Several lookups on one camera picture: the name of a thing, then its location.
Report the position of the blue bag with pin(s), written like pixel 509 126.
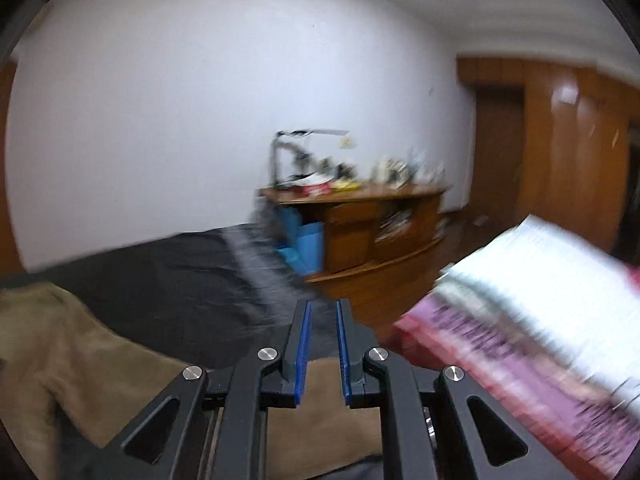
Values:
pixel 307 245

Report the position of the pink printed cloth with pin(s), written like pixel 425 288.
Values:
pixel 525 310

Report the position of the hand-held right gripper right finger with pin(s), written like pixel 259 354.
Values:
pixel 342 360

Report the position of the red and yellow papers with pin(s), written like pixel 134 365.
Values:
pixel 325 185

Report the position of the brown fleece towel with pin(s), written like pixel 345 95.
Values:
pixel 60 355

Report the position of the wooden desk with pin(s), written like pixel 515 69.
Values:
pixel 350 240

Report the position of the cluster of small desk items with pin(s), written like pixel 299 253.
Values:
pixel 400 170

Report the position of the wooden wardrobe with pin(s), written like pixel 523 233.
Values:
pixel 560 160

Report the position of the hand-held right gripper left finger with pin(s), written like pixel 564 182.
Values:
pixel 303 360

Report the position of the desk lamp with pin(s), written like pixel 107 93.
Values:
pixel 276 160

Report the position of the black bed sheet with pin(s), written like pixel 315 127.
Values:
pixel 175 280

